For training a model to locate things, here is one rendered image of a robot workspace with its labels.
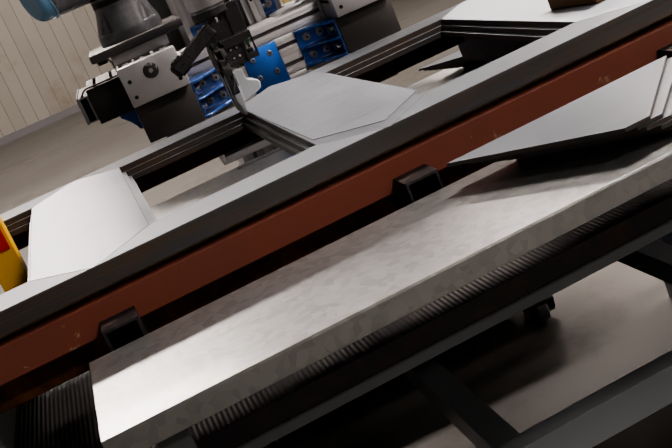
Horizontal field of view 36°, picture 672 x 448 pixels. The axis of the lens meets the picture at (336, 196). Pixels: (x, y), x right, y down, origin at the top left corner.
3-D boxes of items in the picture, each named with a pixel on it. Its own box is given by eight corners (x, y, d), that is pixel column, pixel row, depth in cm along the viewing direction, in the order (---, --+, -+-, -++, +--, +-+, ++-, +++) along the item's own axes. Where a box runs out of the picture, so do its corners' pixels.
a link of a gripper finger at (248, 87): (271, 106, 201) (252, 61, 198) (243, 119, 200) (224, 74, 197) (268, 104, 204) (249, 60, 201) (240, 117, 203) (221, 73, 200)
